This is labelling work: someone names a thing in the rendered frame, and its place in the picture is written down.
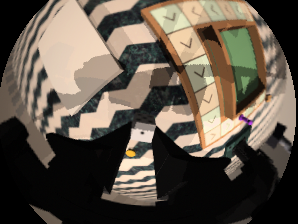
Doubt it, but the white die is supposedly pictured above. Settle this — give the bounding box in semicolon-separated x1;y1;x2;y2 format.
130;112;157;143

